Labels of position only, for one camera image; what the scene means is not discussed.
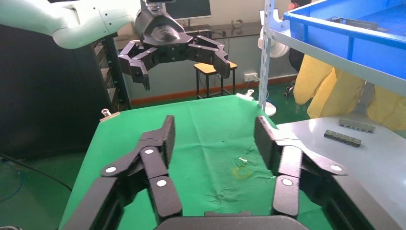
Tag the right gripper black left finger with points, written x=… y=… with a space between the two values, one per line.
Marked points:
x=153 y=165

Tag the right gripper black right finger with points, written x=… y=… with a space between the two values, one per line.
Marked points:
x=290 y=158

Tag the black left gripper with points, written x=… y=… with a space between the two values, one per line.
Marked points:
x=161 y=31

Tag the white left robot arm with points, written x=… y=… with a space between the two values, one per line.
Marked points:
x=63 y=19

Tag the yellow topped black stool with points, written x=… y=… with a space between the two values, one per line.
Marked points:
x=206 y=68

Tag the small white scrap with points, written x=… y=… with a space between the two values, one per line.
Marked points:
x=243 y=159

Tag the dark grey connector strip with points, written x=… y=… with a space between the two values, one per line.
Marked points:
x=342 y=138

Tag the black computer monitor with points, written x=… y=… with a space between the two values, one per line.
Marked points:
x=190 y=8

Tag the green table cloth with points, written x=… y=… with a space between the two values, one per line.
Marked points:
x=206 y=127

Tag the silver binder clip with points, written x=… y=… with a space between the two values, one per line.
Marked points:
x=249 y=94
x=108 y=116

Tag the black office chair casters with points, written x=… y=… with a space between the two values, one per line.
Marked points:
x=289 y=90

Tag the black drawer rack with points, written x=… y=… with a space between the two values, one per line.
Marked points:
x=111 y=79

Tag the grey headset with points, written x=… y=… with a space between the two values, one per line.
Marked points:
x=237 y=23

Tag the light grey connector strip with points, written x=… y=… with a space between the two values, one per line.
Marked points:
x=356 y=126

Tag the dark topped lab bench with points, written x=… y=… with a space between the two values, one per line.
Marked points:
x=244 y=30

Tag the yellow mesh bag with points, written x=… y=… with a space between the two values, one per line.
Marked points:
x=323 y=89

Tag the white metal shelf rack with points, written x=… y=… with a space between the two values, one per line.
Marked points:
x=265 y=63

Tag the person in dark clothes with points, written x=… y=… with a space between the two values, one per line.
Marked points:
x=295 y=58

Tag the white round base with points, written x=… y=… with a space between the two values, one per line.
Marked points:
x=279 y=49

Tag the blue plastic bin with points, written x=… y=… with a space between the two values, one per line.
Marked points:
x=317 y=35

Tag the metal plate with black insert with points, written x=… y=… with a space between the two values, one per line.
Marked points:
x=358 y=23

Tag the white wall power outlet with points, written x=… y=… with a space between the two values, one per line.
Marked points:
x=250 y=77

